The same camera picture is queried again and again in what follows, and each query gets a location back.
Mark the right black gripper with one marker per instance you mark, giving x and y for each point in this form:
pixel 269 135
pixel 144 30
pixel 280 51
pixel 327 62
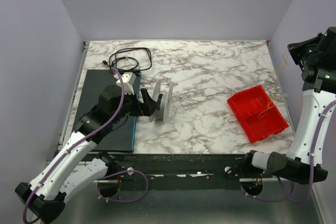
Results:
pixel 297 51

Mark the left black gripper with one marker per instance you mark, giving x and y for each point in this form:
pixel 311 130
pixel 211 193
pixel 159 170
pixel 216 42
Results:
pixel 145 100

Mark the grey plastic cable spool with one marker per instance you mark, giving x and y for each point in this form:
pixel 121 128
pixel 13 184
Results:
pixel 164 100

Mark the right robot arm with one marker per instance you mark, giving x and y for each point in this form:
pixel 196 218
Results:
pixel 302 162

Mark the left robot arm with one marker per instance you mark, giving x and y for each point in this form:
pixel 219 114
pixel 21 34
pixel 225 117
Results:
pixel 46 195

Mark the dark notebook blue spine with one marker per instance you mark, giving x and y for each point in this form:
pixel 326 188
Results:
pixel 121 139

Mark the red plastic bin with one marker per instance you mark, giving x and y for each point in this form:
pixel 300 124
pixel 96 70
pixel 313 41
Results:
pixel 257 114

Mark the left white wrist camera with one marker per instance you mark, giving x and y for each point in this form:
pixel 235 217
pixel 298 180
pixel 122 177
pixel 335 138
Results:
pixel 128 79

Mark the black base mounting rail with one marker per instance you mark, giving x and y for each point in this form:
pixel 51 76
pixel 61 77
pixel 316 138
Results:
pixel 175 171

